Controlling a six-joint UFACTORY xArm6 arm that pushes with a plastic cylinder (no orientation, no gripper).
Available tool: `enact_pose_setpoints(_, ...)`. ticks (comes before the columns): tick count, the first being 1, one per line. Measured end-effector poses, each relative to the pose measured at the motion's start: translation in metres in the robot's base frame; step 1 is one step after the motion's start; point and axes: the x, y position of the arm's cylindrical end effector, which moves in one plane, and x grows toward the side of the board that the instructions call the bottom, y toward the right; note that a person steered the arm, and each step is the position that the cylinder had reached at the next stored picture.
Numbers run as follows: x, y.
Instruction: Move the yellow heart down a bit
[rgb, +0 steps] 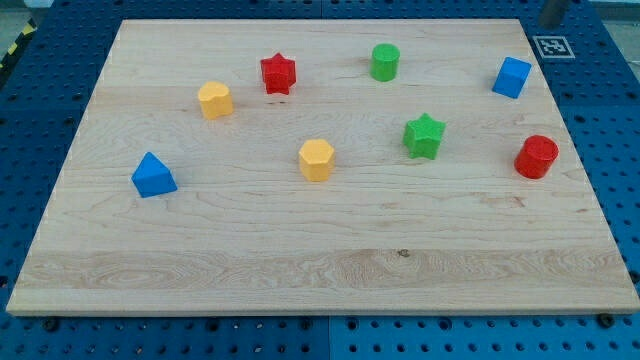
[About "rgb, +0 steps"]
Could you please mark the green star block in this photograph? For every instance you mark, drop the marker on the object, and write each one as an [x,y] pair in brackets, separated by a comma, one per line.
[423,136]

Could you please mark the white fiducial marker tag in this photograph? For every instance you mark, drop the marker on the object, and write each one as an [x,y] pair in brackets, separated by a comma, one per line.
[553,47]

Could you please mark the blue cube block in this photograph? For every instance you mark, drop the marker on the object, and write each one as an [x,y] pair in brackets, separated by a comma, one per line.
[512,77]

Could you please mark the red star block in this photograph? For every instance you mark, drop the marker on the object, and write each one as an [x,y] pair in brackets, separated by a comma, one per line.
[278,74]

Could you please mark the yellow heart block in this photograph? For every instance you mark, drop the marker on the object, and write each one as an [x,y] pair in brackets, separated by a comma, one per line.
[215,100]

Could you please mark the yellow black hazard tape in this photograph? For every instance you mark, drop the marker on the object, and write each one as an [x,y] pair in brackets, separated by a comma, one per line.
[17,48]

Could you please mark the green cylinder block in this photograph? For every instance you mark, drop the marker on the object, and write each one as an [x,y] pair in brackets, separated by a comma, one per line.
[384,62]

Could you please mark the grey metal post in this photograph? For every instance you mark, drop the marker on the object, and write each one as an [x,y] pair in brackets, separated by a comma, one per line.
[552,13]

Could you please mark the wooden board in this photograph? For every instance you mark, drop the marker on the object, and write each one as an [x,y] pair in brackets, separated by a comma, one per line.
[246,234]

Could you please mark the red cylinder block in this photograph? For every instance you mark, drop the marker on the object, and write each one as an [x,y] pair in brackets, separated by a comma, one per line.
[536,157]

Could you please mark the yellow hexagon block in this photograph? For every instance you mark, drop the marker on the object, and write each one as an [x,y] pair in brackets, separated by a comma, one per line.
[316,160]

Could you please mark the blue triangle block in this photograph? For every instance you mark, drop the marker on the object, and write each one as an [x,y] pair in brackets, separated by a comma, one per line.
[152,177]

